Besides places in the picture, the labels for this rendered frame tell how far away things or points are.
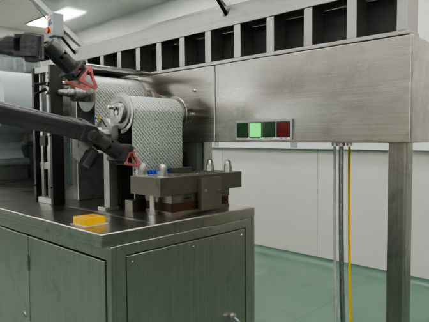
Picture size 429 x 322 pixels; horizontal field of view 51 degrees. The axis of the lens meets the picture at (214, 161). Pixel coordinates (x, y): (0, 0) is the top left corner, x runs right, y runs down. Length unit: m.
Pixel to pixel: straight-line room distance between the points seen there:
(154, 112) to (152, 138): 0.10
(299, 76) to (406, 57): 0.35
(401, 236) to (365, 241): 2.51
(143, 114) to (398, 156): 0.87
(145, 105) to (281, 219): 3.01
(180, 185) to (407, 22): 0.83
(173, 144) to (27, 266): 0.68
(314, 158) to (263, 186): 0.65
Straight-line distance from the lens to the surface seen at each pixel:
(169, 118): 1.72
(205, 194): 1.56
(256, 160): 4.61
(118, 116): 1.64
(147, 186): 1.49
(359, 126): 1.42
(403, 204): 1.55
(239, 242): 1.66
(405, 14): 1.41
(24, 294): 1.84
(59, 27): 2.18
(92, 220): 1.39
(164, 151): 1.71
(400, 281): 1.61
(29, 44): 1.52
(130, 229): 1.32
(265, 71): 1.62
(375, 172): 3.96
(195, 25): 1.90
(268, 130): 1.58
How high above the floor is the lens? 1.16
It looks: 3 degrees down
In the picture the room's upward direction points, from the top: straight up
